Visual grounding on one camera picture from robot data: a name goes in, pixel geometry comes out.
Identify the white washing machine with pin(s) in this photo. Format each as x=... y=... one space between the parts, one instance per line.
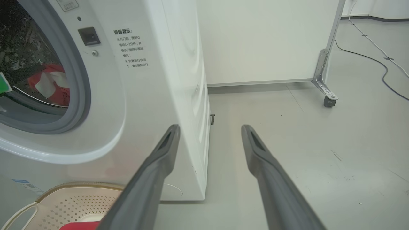
x=153 y=80

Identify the white instruction sticker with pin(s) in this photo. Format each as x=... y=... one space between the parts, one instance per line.
x=67 y=4

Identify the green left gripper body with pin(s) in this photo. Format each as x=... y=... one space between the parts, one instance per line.
x=3 y=87

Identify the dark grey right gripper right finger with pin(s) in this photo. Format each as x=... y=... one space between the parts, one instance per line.
x=278 y=188

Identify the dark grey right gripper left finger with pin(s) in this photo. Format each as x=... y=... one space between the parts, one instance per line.
x=150 y=182

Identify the red white jersey garment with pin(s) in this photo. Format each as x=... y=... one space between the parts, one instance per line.
x=62 y=95

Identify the grey rubber door seal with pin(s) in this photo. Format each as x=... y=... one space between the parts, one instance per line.
x=80 y=80

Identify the black door lock socket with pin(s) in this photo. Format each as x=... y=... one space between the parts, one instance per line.
x=89 y=35

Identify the metal caster wheel leg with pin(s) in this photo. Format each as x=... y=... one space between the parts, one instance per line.
x=262 y=41

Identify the blue energy label sticker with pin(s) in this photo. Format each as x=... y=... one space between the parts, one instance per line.
x=27 y=186

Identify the black caster wheel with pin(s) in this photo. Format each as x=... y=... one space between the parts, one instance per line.
x=329 y=101

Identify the plain red garment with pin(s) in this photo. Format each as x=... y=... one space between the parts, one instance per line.
x=80 y=226

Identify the cream perforated laundry basket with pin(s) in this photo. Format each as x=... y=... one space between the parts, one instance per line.
x=64 y=204

